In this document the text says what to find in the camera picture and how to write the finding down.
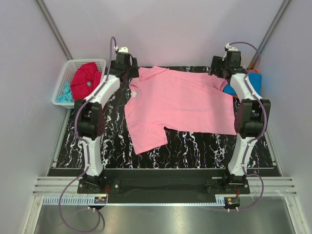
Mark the white plastic laundry basket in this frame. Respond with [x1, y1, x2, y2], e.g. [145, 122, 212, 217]
[52, 58, 106, 109]

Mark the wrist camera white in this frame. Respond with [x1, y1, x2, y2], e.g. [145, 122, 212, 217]
[114, 46, 129, 54]
[224, 43, 238, 52]

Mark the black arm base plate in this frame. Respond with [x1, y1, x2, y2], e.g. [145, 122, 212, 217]
[78, 169, 250, 205]

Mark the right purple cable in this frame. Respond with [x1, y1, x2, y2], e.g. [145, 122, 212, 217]
[224, 41, 269, 212]

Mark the light blue garment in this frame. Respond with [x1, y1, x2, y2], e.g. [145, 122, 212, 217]
[56, 82, 74, 103]

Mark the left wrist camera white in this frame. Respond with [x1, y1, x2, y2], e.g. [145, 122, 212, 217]
[114, 46, 129, 54]

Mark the right aluminium corner post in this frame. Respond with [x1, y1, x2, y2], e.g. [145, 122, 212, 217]
[246, 0, 293, 70]

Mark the purple cable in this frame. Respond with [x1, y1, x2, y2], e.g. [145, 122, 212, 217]
[58, 36, 117, 234]
[224, 41, 269, 212]

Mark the aluminium frame rail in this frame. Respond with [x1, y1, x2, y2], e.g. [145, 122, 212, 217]
[33, 177, 297, 206]

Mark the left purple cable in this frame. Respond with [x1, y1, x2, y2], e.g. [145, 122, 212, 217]
[58, 36, 117, 234]

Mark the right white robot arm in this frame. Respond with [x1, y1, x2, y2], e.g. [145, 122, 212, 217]
[210, 46, 271, 193]

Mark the folded orange t-shirt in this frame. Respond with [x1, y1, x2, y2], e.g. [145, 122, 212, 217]
[230, 69, 260, 99]

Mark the folded blue t-shirt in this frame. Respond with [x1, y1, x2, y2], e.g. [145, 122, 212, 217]
[223, 72, 262, 97]

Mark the aluminium corner post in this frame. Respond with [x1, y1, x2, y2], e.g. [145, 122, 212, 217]
[246, 0, 293, 70]
[34, 0, 73, 60]

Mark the red t-shirt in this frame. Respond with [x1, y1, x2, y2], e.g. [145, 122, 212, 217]
[70, 62, 102, 101]

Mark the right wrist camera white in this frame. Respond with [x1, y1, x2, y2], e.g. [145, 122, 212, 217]
[224, 43, 238, 52]

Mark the black marble pattern mat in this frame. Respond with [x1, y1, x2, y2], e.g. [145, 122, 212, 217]
[56, 65, 276, 169]

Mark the left aluminium corner post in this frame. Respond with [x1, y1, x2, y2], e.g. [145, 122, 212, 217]
[34, 0, 73, 60]

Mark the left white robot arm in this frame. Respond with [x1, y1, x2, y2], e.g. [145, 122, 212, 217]
[74, 51, 138, 193]

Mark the pink t-shirt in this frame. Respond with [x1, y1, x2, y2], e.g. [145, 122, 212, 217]
[124, 66, 236, 155]

